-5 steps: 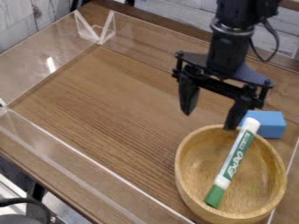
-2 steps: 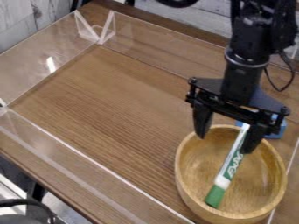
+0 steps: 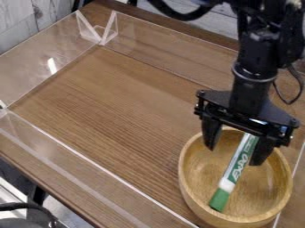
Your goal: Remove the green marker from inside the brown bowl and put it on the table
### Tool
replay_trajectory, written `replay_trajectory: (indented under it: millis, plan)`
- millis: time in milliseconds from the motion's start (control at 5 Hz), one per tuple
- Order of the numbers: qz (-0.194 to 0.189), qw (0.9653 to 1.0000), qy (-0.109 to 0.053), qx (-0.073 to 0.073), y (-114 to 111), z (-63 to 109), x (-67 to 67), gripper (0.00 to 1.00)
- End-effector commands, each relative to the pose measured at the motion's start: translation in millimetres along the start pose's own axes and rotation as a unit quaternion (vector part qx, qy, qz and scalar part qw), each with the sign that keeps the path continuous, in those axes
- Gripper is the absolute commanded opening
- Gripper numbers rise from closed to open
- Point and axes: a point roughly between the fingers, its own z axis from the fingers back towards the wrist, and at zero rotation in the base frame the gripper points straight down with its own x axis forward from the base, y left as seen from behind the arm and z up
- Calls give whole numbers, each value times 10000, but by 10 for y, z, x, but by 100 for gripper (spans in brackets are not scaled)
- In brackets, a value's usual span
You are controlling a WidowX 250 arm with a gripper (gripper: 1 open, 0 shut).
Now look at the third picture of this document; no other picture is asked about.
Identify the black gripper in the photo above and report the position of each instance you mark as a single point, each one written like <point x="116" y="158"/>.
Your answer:
<point x="271" y="123"/>

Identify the green white Expo marker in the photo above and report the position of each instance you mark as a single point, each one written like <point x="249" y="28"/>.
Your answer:
<point x="233" y="172"/>

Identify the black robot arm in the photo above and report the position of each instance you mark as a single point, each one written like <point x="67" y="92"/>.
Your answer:
<point x="271" y="44"/>

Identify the brown wooden bowl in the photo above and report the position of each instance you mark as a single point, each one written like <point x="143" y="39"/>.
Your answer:
<point x="261" y="189"/>

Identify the clear acrylic barrier wall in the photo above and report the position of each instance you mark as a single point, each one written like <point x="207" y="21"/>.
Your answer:
<point x="99" y="93"/>

